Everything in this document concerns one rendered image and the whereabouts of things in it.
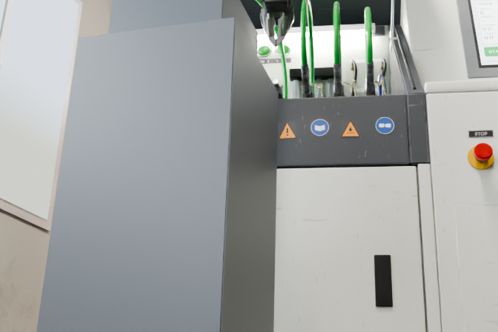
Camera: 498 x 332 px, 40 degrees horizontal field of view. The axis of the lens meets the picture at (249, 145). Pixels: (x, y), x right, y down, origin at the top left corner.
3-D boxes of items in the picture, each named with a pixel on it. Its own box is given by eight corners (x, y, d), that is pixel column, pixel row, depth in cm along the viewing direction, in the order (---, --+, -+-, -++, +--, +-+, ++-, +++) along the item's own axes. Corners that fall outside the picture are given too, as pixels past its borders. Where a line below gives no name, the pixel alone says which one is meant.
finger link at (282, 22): (273, 36, 175) (274, 6, 178) (276, 48, 180) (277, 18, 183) (286, 36, 174) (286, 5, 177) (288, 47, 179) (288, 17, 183)
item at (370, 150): (121, 169, 149) (128, 103, 155) (127, 176, 153) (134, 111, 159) (410, 163, 140) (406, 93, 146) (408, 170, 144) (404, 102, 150)
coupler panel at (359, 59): (347, 140, 198) (344, 47, 209) (347, 144, 201) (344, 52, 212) (392, 138, 196) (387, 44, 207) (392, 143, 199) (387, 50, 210)
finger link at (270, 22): (261, 37, 175) (262, 7, 178) (264, 49, 180) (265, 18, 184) (273, 36, 175) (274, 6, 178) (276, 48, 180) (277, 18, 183)
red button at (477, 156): (471, 163, 134) (468, 138, 136) (468, 170, 137) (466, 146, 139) (499, 162, 133) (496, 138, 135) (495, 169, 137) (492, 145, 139)
